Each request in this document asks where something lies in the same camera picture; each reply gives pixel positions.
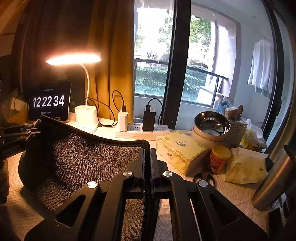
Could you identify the black scissors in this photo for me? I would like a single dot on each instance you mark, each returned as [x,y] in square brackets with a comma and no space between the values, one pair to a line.
[205,176]

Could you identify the yellow tissue pack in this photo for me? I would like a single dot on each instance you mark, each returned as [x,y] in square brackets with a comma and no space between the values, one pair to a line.
[242,169]

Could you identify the white power strip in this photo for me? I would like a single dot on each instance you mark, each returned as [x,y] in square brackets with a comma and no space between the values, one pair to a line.
[135,132]

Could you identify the yellow tissue box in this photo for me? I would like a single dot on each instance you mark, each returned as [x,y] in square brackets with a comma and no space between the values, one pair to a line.
[181,151]

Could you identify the mustard yellow curtain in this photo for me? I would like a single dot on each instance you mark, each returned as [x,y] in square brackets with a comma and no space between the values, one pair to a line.
[111,35]

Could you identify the dark green curtain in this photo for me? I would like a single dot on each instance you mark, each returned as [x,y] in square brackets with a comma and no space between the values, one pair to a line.
[46,29]

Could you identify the white hanging shirt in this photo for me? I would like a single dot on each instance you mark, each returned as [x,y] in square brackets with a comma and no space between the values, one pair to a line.
[262,69]

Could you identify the white ceramic bowl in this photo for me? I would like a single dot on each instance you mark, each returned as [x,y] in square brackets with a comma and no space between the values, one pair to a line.
[207,140]

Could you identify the white plastic basket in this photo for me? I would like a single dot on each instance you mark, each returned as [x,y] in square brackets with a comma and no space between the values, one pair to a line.
[235,134]

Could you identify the black power adapter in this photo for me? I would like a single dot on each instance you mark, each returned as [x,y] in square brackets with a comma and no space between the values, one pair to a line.
[148,119]

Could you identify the white phone charger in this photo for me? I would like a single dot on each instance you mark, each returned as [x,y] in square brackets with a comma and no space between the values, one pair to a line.
[122,121]

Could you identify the stainless steel tumbler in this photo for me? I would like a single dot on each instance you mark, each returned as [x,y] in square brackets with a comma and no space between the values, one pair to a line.
[279,179]

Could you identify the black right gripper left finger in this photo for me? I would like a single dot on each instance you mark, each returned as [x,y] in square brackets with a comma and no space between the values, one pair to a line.
[111,210]

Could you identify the white desk lamp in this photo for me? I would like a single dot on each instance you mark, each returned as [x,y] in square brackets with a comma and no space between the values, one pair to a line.
[86,118]

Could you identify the stainless steel bowl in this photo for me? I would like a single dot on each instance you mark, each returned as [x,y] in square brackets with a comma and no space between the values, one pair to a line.
[212,123]

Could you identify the tablet clock display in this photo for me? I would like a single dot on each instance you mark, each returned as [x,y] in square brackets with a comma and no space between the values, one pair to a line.
[51,100]

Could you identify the purple and grey towel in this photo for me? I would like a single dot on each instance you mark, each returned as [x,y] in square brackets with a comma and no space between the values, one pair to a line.
[60,159]

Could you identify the orange lidded jar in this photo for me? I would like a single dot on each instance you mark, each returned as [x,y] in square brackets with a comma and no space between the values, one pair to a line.
[218,158]

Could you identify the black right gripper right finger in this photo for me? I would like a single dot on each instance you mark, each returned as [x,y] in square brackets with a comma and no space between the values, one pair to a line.
[198,210]

